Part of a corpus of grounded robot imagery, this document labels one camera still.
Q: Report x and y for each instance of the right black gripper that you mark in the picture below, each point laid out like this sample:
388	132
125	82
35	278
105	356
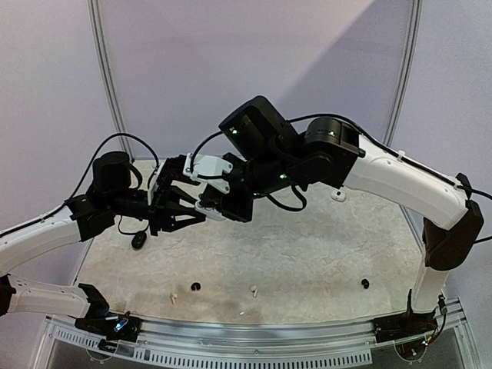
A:
236	205

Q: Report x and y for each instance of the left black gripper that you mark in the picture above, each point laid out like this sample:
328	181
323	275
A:
164	206

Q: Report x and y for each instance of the white oval charging case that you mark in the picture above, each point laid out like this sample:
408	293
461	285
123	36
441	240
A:
210	211

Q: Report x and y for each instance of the white square charging case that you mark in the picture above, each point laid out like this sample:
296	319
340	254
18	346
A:
338	195

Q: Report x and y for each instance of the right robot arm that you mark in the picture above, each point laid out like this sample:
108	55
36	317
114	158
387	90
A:
334	151

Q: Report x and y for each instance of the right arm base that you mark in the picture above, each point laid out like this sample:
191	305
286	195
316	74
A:
408	324

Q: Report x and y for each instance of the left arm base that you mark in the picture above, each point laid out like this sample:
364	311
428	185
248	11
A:
113	326

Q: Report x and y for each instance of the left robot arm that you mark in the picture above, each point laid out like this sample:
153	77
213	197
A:
81	218

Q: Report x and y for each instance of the black oval charging case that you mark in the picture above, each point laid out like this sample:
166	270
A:
138	241

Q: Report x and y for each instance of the black earbud right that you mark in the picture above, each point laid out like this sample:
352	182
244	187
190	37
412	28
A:
364	283

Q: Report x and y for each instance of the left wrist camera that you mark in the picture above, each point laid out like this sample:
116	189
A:
170	170

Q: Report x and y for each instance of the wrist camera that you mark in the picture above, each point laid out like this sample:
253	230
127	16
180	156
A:
210	170
170	170

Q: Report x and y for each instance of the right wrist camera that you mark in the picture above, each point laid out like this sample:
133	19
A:
210	170

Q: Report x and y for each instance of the aluminium front rail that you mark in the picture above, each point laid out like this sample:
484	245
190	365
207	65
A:
344	344

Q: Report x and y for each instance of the left aluminium frame post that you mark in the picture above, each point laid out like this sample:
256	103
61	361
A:
94	9

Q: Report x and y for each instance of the aluminium frame post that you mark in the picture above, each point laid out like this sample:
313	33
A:
405	69
94	9

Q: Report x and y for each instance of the right aluminium frame post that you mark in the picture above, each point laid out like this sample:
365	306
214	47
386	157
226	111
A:
405	69

